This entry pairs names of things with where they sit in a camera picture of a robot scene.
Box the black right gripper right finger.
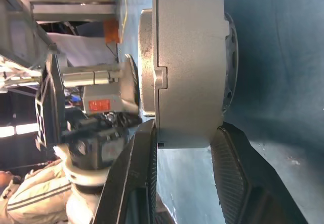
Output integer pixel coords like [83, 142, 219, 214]
[210, 121, 311, 224]

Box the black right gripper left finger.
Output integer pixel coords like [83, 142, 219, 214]
[92, 119, 159, 224]

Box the silver motor housing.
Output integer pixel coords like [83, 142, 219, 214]
[138, 0, 239, 150]

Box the silver box with red label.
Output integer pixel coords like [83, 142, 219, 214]
[62, 61, 127, 115]

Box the person in white striped jacket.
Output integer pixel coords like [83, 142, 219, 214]
[0, 158, 74, 224]

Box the white sheet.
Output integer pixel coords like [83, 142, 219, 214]
[47, 32, 118, 67]

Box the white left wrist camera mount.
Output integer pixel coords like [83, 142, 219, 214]
[54, 145, 112, 188]

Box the black lattice frame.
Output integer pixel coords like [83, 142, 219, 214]
[34, 53, 68, 151]

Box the aluminium frame structure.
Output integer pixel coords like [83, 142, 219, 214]
[0, 0, 119, 65]

